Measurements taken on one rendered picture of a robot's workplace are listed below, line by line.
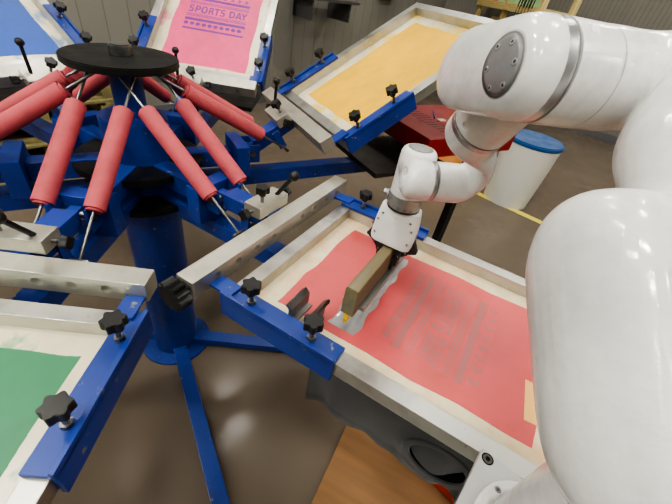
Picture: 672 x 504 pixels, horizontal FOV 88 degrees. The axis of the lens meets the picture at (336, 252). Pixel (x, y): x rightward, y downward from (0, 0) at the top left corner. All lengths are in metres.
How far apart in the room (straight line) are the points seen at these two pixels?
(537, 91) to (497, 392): 0.66
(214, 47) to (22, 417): 1.73
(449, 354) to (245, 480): 1.07
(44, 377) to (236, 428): 1.05
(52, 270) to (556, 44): 0.89
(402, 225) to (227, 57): 1.47
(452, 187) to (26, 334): 0.87
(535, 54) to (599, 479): 0.28
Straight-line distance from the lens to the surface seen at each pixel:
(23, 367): 0.87
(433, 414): 0.74
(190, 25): 2.22
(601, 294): 0.24
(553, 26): 0.36
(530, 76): 0.34
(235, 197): 1.08
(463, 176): 0.69
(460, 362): 0.88
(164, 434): 1.79
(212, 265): 0.84
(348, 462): 1.71
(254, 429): 1.75
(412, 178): 0.65
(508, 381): 0.91
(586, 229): 0.25
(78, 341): 0.87
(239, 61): 2.02
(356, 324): 0.85
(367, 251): 1.07
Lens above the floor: 1.59
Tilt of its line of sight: 38 degrees down
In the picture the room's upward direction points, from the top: 11 degrees clockwise
